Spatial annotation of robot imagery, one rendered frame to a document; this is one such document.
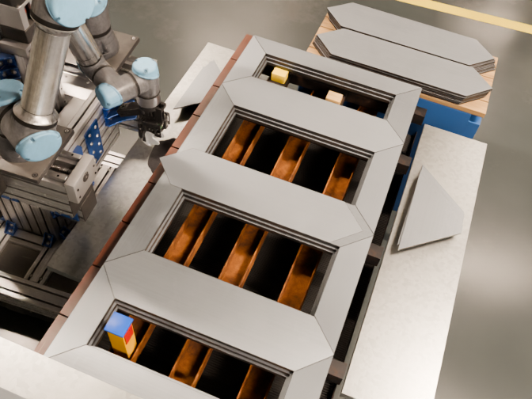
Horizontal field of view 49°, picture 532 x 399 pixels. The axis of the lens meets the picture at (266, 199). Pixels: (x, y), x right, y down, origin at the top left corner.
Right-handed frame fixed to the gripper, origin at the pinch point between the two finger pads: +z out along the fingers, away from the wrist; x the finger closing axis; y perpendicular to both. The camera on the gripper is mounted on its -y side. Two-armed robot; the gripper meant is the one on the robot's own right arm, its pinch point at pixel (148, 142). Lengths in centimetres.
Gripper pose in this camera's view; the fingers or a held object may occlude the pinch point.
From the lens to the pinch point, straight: 205.4
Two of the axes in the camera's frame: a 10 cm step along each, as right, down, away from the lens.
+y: 9.4, 3.2, -1.4
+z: -0.8, 5.9, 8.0
